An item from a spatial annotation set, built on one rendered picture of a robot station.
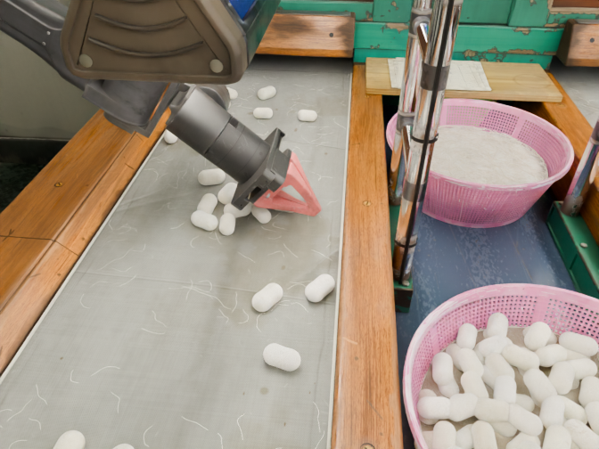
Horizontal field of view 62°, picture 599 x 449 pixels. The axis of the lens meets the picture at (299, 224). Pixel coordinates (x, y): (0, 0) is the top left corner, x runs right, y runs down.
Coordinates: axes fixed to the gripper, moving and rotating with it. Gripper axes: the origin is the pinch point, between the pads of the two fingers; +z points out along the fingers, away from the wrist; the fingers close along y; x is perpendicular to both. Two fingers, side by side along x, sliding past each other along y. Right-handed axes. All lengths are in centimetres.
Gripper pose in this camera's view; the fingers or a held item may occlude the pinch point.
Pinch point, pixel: (313, 208)
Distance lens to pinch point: 60.9
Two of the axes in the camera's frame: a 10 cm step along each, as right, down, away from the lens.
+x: -6.5, 5.5, 5.2
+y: 1.0, -6.2, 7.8
